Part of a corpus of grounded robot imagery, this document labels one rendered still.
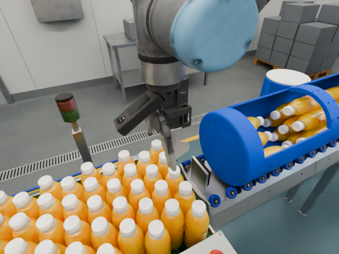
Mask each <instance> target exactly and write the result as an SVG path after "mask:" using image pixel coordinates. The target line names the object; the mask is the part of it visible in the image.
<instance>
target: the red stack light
mask: <svg viewBox="0 0 339 254"><path fill-rule="evenodd" d="M56 104H57V106H58V109H59V111H62V112H67V111H71V110H73V109H75V108H76V107H77V104H76V101H75V98H74V97H73V98H72V99H71V100H69V101H66V102H57V101H56Z"/></svg>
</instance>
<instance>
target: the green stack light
mask: <svg viewBox="0 0 339 254"><path fill-rule="evenodd" d="M60 113H61V116H62V118H63V121H64V122H67V123H70V122H75V121H77V120H78V119H79V118H80V113H79V110H78V107H76V108H75V109H73V110H71V111H67V112H62V111H60Z"/></svg>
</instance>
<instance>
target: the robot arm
mask: <svg viewBox="0 0 339 254"><path fill-rule="evenodd" d="M269 1H270V0H131V3H132V6H133V15H134V24H135V33H136V42H137V51H138V60H139V69H140V78H141V80H142V81H143V82H144V83H146V87H147V89H148V90H147V91H146V92H145V93H144V94H143V95H141V96H140V97H139V98H138V99H137V100H136V101H135V102H134V103H132V104H131V105H130V106H129V107H128V108H127V109H126V110H124V111H123V112H122V113H121V114H120V115H119V116H118V117H116V118H115V119H114V124H115V127H116V129H117V132H118V133H120V134H121V135H122V136H126V135H127V134H128V133H129V132H130V131H132V130H133V129H134V128H135V127H136V126H137V125H138V124H140V123H141V122H142V121H143V120H144V119H145V121H146V131H147V135H149V136H151V135H152V134H153V130H154V129H155V130H156V132H157V133H161V135H162V136H161V139H160V140H161V144H162V146H163V149H164V153H165V157H166V160H167V165H168V167H169V168H170V169H171V170H172V171H176V169H177V165H176V160H177V159H178V158H179V157H181V156H182V155H183V154H185V153H186V152H188V151H189V148H190V146H189V143H188V142H183V141H180V140H179V138H178V135H177V134H176V133H175V132H171V129H177V128H180V127H182V128H185V127H188V126H191V113H192V106H191V105H189V104H188V87H189V78H187V77H185V67H186V66H187V67H190V68H193V69H196V70H199V71H201V72H205V73H215V72H220V71H223V70H225V69H227V68H229V67H231V66H232V65H233V64H235V63H236V62H237V61H238V60H239V59H240V58H241V57H242V56H243V55H244V54H245V53H246V51H247V50H248V48H249V46H250V44H251V42H252V40H253V39H254V37H255V34H256V30H257V26H258V14H259V13H260V12H261V10H262V9H263V8H264V7H265V6H266V5H267V3H268V2H269ZM188 113H189V122H188Z"/></svg>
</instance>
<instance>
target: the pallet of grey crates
mask: <svg viewBox="0 0 339 254"><path fill-rule="evenodd" d="M319 8H320V4H314V1H306V0H288V1H283V2H282V6H281V9H280V13H279V16H274V17H266V18H264V20H263V24H262V28H261V32H260V37H259V41H258V46H257V50H256V54H255V57H254V59H253V64H254V65H260V64H264V63H267V64H269V65H272V66H273V70H275V69H286V70H293V71H298V72H301V73H304V74H306V75H307V76H309V78H310V79H311V81H313V80H317V79H320V78H323V77H326V76H329V74H330V72H331V70H332V66H333V64H334V62H335V60H336V58H337V56H338V53H339V3H333V4H323V5H322V7H321V9H320V12H319V15H318V17H317V18H316V16H317V13H318V10H319Z"/></svg>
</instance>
